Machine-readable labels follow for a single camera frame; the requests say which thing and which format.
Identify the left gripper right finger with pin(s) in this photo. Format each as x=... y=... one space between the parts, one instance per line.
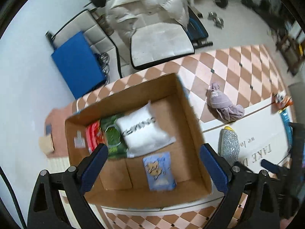
x=261 y=209

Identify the chrome dumbbell under bench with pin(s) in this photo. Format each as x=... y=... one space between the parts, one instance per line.
x=104 y=60

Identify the dark smartphone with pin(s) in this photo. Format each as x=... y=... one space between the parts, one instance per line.
x=48 y=129

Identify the white leather bench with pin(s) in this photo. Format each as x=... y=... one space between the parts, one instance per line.
x=98 y=40

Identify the long blue snack packet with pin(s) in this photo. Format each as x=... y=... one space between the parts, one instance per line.
x=288 y=129

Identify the white packaged towel pillow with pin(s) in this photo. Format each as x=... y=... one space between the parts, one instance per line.
x=142 y=133

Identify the blue foam pad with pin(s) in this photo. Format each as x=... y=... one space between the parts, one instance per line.
x=78 y=65

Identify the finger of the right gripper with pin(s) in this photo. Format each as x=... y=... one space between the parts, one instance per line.
x=275 y=169

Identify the silver yellow scrub sponge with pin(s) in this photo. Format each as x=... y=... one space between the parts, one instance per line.
x=229 y=145

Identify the black barbell weight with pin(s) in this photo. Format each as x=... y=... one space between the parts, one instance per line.
x=221 y=3

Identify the brown cardboard box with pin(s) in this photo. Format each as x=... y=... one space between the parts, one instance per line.
x=122 y=183

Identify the lilac knotted cloth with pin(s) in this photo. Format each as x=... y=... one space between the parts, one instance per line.
x=220 y=102

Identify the blue cartoon tissue pack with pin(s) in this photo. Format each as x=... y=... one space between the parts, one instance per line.
x=158 y=172

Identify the green snack packet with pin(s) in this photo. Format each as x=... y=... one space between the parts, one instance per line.
x=113 y=139

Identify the white padded chair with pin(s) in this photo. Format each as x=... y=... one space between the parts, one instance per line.
x=158 y=43

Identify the orange snack bag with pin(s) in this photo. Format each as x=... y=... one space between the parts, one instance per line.
x=281 y=101

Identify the red snack packet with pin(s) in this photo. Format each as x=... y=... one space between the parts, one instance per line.
x=94 y=136

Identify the beige folded cloth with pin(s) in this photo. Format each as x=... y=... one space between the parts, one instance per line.
x=46 y=144

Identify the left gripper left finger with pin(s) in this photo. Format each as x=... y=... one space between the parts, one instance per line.
x=46 y=208

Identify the white puffer jacket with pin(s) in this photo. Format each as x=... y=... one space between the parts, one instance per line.
x=122 y=15

